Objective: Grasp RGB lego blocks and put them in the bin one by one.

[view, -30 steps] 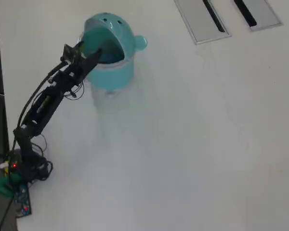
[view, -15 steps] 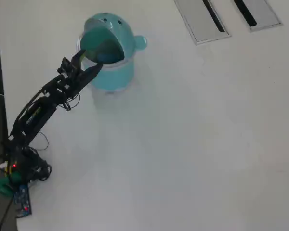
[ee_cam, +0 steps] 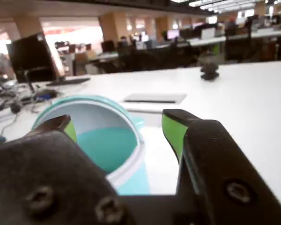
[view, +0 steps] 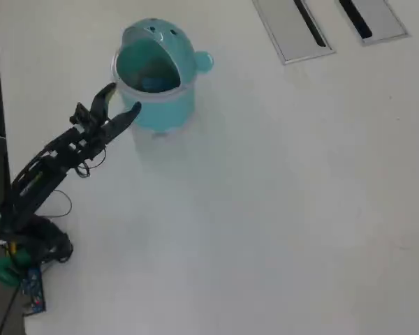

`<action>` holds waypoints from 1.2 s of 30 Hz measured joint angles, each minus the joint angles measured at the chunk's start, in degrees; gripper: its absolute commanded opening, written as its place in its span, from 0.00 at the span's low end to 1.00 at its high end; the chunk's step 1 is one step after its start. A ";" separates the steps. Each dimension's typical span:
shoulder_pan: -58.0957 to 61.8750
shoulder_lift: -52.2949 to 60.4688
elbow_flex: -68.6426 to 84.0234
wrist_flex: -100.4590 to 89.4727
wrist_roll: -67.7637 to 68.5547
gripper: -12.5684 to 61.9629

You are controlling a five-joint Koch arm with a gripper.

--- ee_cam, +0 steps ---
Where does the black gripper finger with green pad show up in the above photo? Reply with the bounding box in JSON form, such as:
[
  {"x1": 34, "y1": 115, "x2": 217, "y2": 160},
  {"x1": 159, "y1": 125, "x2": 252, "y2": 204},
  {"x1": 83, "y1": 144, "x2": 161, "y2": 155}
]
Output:
[
  {"x1": 162, "y1": 109, "x2": 281, "y2": 225},
  {"x1": 0, "y1": 114, "x2": 132, "y2": 225}
]

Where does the teal whale-shaped bin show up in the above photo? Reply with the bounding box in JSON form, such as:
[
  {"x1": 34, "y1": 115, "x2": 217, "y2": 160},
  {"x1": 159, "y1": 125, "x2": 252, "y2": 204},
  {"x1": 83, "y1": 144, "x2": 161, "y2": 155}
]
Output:
[{"x1": 32, "y1": 94, "x2": 152, "y2": 195}]

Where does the blue and black device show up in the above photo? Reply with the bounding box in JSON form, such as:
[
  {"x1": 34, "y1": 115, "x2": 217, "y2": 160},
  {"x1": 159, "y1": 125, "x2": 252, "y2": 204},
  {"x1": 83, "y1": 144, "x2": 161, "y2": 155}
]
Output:
[{"x1": 35, "y1": 90, "x2": 58, "y2": 100}]

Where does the black keyboard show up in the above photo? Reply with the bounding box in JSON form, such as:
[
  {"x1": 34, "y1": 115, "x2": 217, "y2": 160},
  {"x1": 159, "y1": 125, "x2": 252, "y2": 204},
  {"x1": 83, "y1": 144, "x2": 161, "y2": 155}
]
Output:
[{"x1": 46, "y1": 77, "x2": 91, "y2": 87}]

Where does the small black desk object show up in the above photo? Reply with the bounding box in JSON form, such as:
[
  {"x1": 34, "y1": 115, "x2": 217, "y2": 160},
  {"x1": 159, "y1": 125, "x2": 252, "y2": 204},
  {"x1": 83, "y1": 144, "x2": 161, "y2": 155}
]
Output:
[{"x1": 200, "y1": 62, "x2": 220, "y2": 82}]

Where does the black computer monitor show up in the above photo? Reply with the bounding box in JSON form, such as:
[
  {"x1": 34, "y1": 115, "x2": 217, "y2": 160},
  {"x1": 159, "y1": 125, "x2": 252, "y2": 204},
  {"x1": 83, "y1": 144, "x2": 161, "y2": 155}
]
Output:
[{"x1": 6, "y1": 32, "x2": 66, "y2": 92}]

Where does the silver desk cable cover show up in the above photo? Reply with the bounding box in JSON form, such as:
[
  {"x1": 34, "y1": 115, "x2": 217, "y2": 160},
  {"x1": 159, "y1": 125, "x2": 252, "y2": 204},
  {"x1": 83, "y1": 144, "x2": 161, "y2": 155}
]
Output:
[{"x1": 123, "y1": 93, "x2": 187, "y2": 104}]

